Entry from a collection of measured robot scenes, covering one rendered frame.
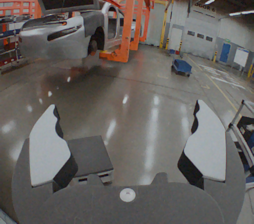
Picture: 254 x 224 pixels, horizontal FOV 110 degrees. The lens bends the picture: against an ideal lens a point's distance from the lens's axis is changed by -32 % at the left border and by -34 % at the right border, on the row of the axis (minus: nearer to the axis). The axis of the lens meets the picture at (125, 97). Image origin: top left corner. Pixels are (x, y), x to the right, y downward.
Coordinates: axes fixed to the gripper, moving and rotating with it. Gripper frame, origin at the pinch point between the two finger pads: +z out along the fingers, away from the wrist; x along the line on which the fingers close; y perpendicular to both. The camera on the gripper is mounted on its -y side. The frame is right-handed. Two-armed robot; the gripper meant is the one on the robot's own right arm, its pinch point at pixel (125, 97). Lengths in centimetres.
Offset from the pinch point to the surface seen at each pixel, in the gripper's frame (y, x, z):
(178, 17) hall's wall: -120, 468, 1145
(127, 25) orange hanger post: -11, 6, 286
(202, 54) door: 188, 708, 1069
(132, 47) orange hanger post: 65, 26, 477
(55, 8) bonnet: -78, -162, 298
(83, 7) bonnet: -62, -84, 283
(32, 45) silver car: -1, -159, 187
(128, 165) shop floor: 125, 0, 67
